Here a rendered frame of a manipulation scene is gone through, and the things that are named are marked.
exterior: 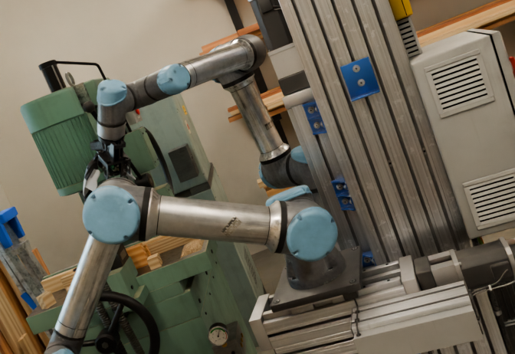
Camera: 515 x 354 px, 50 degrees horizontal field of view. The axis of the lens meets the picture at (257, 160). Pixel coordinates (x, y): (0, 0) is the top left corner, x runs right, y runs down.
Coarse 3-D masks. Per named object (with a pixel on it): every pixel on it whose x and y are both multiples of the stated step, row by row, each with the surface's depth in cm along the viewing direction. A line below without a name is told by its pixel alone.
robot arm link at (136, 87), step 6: (144, 78) 148; (126, 84) 150; (132, 84) 151; (138, 84) 149; (132, 90) 149; (138, 90) 149; (144, 90) 148; (138, 96) 150; (144, 96) 149; (138, 102) 150; (144, 102) 151; (150, 102) 151; (138, 108) 153
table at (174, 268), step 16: (208, 240) 177; (160, 256) 180; (176, 256) 173; (192, 256) 167; (208, 256) 168; (144, 272) 169; (160, 272) 168; (176, 272) 168; (192, 272) 168; (144, 288) 166; (32, 320) 170; (48, 320) 170; (96, 320) 160
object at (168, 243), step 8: (160, 240) 183; (168, 240) 182; (176, 240) 182; (184, 240) 182; (192, 240) 182; (152, 248) 182; (160, 248) 182; (168, 248) 182; (64, 280) 184; (64, 288) 185
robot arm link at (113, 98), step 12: (108, 84) 144; (120, 84) 146; (108, 96) 143; (120, 96) 144; (132, 96) 148; (108, 108) 145; (120, 108) 146; (132, 108) 150; (108, 120) 147; (120, 120) 148
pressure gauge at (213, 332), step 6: (216, 324) 165; (222, 324) 166; (210, 330) 164; (216, 330) 164; (222, 330) 164; (210, 336) 165; (216, 336) 165; (222, 336) 165; (210, 342) 165; (216, 342) 165; (222, 342) 165
